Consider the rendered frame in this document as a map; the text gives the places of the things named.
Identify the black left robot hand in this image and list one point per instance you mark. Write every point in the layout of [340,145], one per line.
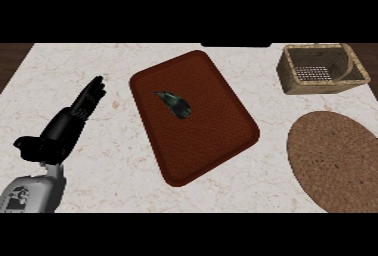
[61,131]

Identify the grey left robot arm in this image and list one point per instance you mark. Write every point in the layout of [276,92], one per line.
[34,191]

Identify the dark green pear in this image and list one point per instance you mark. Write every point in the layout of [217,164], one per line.
[177,105]

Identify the red-brown rectangular placemat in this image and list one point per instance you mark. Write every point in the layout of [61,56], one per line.
[197,130]

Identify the tan wicker basket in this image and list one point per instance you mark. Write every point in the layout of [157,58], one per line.
[319,71]

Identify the brown round cork mat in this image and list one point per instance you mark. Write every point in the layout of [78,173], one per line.
[337,163]

